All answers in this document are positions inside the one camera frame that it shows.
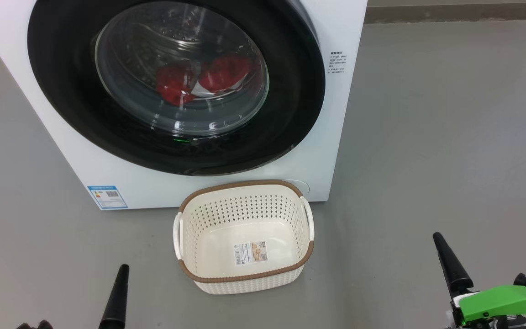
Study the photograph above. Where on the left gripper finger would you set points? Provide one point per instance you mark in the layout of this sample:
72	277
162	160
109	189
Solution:
116	301

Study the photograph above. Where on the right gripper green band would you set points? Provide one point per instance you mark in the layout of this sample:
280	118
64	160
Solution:
500	304

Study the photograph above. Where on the black round glass washer door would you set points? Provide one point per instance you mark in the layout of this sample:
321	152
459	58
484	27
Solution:
71	100

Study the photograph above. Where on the red and white garment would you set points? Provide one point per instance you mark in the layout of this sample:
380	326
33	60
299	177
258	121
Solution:
174	84

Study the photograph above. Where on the cream basket with brown rim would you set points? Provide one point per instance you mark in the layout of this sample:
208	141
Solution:
244	278

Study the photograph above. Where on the white front-load washing machine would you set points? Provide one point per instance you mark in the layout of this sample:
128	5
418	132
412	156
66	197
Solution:
25	114

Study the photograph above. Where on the blue energy label sticker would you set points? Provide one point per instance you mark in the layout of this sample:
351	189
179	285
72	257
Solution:
107	197

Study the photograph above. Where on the paper product label sticker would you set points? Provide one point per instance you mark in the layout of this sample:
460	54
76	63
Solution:
250	253

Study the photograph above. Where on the round white filter cover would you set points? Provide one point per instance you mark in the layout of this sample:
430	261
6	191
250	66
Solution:
302	186

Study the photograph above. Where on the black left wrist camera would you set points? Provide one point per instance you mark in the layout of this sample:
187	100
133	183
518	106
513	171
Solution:
39	325

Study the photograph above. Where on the grey wall baseboard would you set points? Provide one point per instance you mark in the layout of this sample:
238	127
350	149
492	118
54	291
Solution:
450	13

